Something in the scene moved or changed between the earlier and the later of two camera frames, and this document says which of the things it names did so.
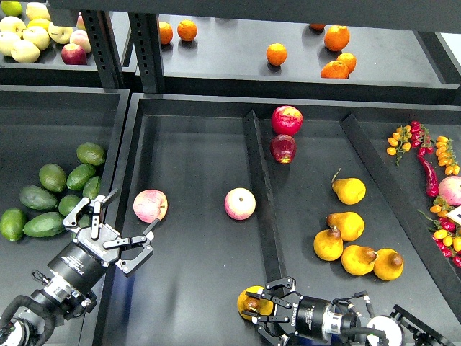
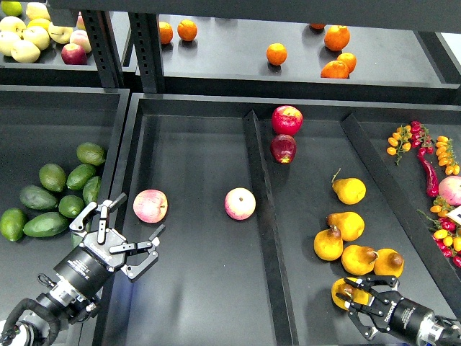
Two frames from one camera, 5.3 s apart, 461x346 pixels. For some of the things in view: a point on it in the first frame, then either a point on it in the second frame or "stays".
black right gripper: [300, 316] to [390, 312]
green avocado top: [91, 153] stays
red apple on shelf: [72, 53] stays
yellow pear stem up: [248, 303] to [356, 294]
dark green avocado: [37, 198] stays
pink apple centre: [240, 203] stays
